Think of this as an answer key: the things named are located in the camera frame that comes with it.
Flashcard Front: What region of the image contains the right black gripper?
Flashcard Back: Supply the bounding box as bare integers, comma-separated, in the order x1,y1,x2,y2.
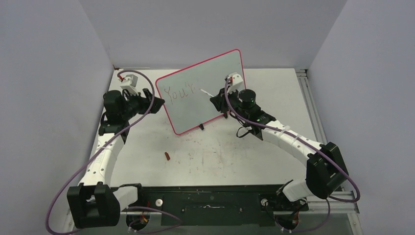
211,86,248,121

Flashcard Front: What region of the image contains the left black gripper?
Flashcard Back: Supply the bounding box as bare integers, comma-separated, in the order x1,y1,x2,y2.
121,88,164,120

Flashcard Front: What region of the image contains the white whiteboard marker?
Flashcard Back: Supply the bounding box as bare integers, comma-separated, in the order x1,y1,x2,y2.
200,89,214,97

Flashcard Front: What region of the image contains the pink framed whiteboard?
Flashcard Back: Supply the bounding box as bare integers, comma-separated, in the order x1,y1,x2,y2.
155,49,245,135

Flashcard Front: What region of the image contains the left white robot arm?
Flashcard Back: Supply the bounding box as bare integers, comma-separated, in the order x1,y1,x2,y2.
67,88,165,229

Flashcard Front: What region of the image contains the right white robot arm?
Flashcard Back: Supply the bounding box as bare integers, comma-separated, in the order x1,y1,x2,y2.
209,89,348,210

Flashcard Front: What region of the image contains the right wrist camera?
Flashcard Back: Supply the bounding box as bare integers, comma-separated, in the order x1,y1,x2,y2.
225,72,245,94

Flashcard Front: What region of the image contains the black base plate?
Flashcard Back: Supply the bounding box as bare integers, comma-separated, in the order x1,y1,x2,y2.
124,185,326,229

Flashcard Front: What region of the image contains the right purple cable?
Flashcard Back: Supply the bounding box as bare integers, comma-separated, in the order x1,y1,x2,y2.
224,80,361,234

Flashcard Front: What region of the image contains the aluminium right rail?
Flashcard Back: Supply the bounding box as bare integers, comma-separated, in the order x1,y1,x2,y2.
296,69,340,183

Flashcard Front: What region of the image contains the aluminium rail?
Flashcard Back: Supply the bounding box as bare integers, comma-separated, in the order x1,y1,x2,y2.
296,69,340,183
117,191,360,234

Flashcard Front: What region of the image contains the aluminium front rail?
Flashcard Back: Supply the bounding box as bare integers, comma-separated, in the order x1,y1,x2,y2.
117,191,360,234

